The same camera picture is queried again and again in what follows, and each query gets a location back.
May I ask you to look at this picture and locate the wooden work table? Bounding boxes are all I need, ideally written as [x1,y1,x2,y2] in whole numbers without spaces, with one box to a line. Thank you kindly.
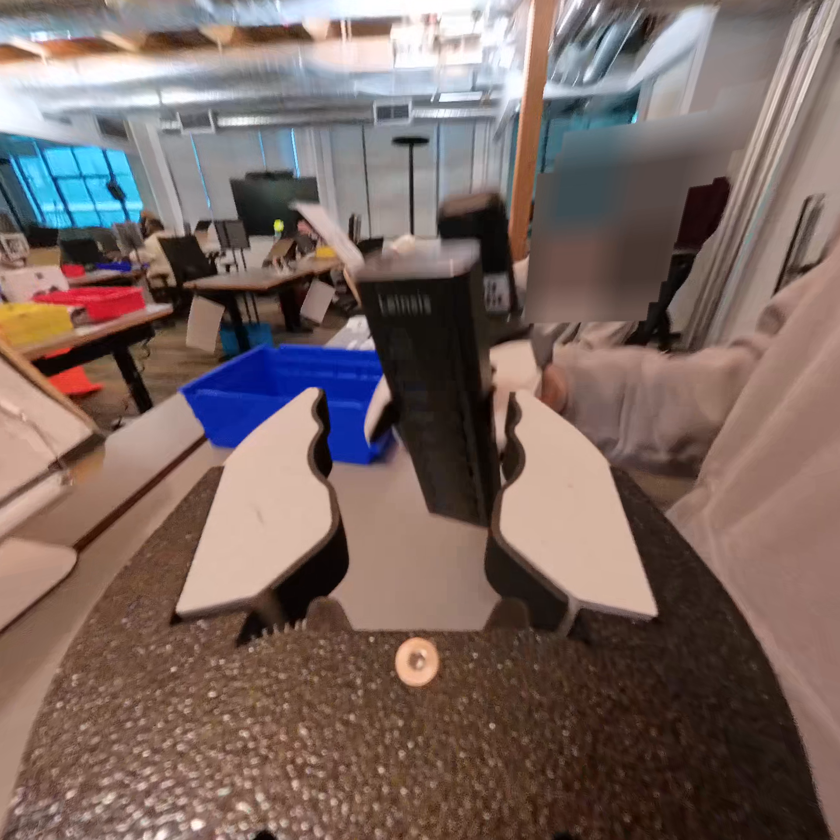
[184,258,343,333]
[18,304,175,416]

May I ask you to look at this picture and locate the small blue crate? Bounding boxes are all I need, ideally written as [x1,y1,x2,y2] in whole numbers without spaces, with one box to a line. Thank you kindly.
[219,321,274,359]

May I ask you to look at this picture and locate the large paned window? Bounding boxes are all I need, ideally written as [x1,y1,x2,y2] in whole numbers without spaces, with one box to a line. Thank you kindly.
[0,134,143,228]

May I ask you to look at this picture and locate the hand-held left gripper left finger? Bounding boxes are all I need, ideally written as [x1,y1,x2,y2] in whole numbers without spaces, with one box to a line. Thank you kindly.
[175,386,350,624]

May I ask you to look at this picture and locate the blue plastic bin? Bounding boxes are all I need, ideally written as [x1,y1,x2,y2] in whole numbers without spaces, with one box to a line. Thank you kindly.
[179,343,396,465]

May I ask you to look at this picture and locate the yellow plastic bin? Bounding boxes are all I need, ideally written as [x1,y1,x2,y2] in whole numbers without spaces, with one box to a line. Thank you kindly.
[0,302,74,347]

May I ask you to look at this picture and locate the large black screen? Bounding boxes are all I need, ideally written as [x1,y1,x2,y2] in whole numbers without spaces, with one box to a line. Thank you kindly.
[229,172,321,236]

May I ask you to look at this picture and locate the wooden support post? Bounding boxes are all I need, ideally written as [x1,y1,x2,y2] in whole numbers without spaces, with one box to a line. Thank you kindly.
[507,0,559,262]

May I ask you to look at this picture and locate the black office chair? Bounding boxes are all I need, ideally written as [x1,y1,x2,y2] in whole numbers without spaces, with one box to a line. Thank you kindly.
[157,234,219,287]

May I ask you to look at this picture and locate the black floor lamp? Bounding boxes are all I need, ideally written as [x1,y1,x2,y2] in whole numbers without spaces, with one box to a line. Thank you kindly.
[392,135,432,237]

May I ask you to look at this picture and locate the white cardboard box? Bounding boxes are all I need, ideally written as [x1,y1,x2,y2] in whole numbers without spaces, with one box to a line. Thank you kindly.
[0,265,70,304]

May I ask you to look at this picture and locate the person's arm beige sleeve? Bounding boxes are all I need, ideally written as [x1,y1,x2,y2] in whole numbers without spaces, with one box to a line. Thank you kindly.
[666,259,840,808]

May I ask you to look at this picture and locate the black docking station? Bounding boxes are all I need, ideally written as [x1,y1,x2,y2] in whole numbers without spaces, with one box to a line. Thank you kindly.
[356,239,501,528]

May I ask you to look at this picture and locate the white rounded board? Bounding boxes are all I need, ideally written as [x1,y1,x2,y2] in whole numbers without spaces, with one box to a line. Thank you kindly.
[0,537,78,632]

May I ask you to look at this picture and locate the dark leaning frame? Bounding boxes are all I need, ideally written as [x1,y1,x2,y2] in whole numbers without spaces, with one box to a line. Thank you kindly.
[773,193,827,294]

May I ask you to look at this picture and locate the orange object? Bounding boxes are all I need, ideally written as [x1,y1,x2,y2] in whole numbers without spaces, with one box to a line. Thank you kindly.
[49,365,104,397]

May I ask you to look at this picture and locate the person's right forearm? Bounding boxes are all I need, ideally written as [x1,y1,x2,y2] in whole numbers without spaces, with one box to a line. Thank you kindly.
[554,322,762,463]

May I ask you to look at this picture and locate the white hanging board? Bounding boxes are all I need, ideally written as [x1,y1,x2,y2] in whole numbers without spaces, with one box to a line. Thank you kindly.
[185,298,228,353]
[300,280,336,324]

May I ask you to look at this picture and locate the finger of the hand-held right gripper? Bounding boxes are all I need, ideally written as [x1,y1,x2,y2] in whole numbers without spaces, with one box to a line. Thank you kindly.
[489,341,546,455]
[363,379,403,448]

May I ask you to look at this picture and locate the red plastic bin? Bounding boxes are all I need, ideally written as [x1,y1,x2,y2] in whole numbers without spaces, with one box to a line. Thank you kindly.
[33,286,147,324]

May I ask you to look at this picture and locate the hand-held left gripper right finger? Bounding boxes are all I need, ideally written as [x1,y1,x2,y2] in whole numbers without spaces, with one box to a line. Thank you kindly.
[484,390,660,634]

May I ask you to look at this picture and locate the wooden clipboard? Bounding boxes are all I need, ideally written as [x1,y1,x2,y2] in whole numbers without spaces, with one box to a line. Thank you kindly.
[0,338,107,526]

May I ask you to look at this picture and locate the person's right hand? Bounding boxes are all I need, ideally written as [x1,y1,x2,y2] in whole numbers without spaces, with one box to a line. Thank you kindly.
[539,362,571,413]

